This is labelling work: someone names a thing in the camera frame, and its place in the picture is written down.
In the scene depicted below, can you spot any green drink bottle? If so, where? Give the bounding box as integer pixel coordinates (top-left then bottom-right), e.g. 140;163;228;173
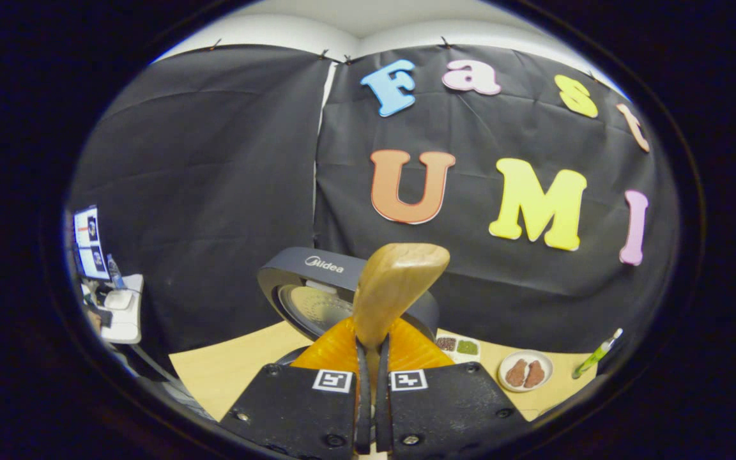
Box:
572;328;624;380

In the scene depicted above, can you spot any white divided bean dish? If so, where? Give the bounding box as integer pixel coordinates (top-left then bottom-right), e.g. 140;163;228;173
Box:
435;334;482;364

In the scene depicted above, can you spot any small clear water bottle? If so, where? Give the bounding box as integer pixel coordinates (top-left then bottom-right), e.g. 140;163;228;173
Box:
107;254;126;290

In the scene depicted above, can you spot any wooden spoon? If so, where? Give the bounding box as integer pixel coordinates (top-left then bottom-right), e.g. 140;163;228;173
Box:
352;243;451;410

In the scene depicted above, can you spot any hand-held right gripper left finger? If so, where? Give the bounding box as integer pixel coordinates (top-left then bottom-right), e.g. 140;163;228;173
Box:
220;318;372;458

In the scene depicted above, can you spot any dark grey rice cooker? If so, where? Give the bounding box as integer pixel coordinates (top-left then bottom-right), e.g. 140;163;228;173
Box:
257;247;440;366

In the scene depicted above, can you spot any black backdrop cloth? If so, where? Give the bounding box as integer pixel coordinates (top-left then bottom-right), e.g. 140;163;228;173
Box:
68;43;682;374

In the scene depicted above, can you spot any white round plate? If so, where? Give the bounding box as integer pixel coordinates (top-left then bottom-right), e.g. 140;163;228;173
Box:
498;349;555;393

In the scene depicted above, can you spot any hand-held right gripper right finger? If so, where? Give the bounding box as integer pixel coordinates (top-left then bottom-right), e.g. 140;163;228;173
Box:
376;318;531;458

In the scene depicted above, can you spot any computer monitor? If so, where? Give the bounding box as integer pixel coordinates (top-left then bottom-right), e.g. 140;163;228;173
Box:
74;205;111;282

